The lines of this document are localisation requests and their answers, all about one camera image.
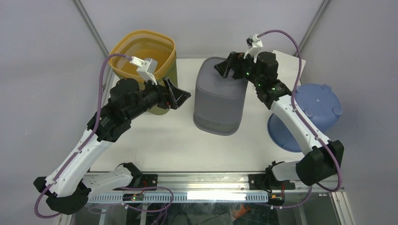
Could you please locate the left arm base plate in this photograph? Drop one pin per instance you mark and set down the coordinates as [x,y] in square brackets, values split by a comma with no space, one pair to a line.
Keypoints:
[145,180]

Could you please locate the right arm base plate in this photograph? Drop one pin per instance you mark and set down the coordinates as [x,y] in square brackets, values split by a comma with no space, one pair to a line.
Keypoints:
[259,182]

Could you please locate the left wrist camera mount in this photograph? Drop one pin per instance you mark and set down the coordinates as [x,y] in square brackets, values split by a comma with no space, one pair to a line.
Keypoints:
[145,68]

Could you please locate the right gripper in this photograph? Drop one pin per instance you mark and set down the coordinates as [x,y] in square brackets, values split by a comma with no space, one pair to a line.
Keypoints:
[224,68]

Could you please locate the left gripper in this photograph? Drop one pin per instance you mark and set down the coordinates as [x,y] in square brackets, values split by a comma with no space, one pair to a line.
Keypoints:
[170,96]

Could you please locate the white slotted cable duct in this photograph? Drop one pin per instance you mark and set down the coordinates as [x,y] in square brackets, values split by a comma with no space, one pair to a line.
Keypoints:
[187,197]

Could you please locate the aluminium frame rail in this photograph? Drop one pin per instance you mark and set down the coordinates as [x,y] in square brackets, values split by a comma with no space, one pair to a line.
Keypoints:
[223,181]

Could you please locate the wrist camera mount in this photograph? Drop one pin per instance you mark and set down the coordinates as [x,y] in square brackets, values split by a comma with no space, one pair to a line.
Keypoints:
[255,45]
[145,68]

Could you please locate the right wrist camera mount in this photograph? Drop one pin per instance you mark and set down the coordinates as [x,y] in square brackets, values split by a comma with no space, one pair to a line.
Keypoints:
[255,45]

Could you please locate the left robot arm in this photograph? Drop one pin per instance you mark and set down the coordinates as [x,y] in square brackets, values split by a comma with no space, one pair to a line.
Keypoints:
[67,190]

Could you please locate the grey slatted basket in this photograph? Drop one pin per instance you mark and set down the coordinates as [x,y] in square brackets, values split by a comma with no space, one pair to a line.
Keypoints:
[218,102]

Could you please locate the blue plastic bucket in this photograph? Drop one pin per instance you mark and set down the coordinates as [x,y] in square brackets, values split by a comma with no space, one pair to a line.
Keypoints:
[307,115]

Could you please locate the white plastic tray basket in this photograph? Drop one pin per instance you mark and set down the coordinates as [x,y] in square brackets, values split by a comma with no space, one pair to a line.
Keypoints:
[288,67]

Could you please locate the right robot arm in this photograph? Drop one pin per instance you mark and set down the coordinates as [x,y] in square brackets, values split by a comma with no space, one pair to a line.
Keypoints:
[322,157]

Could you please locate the yellow slatted basket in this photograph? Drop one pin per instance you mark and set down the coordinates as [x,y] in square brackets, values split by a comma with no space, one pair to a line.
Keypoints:
[146,44]

